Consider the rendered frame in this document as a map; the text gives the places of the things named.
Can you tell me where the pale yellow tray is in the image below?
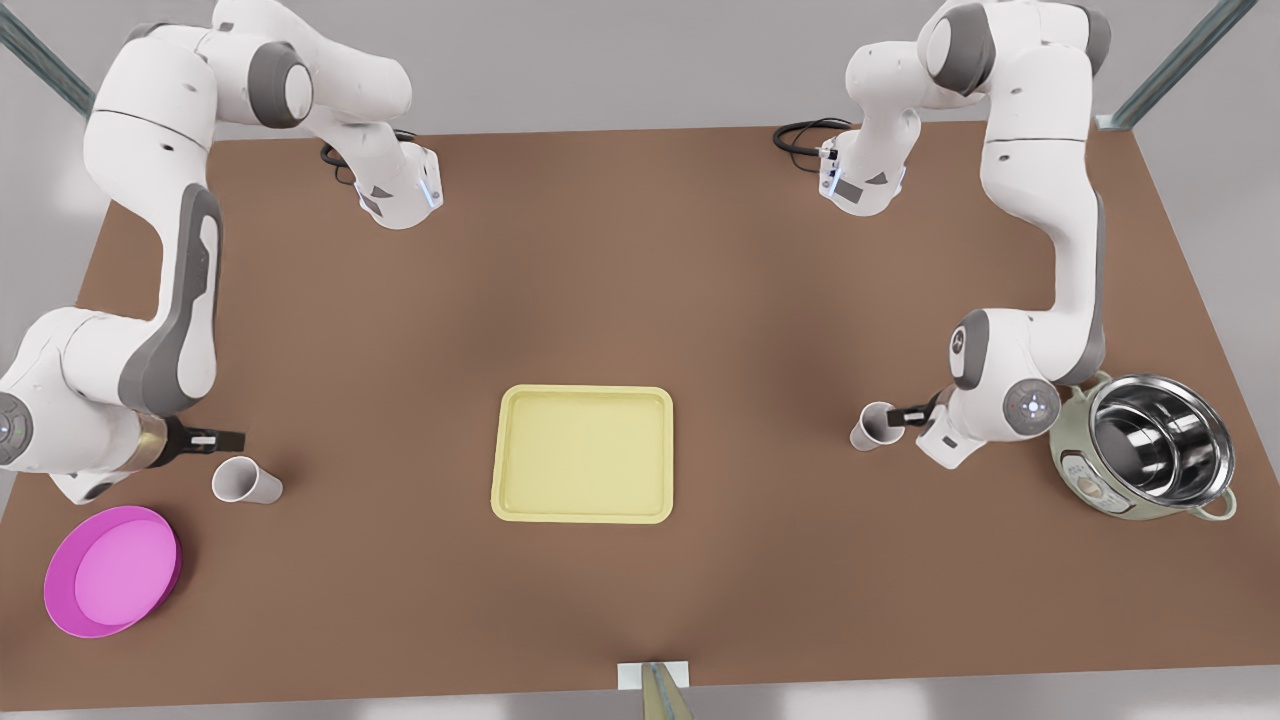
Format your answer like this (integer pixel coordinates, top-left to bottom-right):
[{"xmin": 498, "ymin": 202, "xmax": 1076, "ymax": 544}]
[{"xmin": 491, "ymin": 385, "xmax": 675, "ymax": 524}]

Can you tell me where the white paper cup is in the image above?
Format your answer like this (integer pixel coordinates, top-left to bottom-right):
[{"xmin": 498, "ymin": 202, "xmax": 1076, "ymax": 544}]
[
  {"xmin": 850, "ymin": 402, "xmax": 898, "ymax": 452},
  {"xmin": 211, "ymin": 456, "xmax": 284, "ymax": 505}
]

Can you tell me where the magenta plate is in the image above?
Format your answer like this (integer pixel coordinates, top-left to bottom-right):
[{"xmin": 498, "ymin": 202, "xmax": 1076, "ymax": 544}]
[{"xmin": 43, "ymin": 505, "xmax": 182, "ymax": 639}]

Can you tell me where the green rice cooker steel pot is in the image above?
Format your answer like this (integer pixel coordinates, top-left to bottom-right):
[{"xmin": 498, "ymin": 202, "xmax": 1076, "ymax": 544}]
[{"xmin": 1049, "ymin": 372, "xmax": 1238, "ymax": 522}]

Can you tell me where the black cable loop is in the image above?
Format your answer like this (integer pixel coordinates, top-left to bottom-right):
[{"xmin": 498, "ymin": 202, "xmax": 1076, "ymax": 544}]
[
  {"xmin": 320, "ymin": 128, "xmax": 419, "ymax": 186},
  {"xmin": 773, "ymin": 118, "xmax": 854, "ymax": 158}
]

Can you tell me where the silver frame post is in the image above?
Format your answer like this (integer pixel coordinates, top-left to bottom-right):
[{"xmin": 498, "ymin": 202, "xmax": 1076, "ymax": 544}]
[
  {"xmin": 618, "ymin": 661, "xmax": 693, "ymax": 720},
  {"xmin": 1096, "ymin": 0, "xmax": 1259, "ymax": 132},
  {"xmin": 0, "ymin": 15, "xmax": 97, "ymax": 118}
]

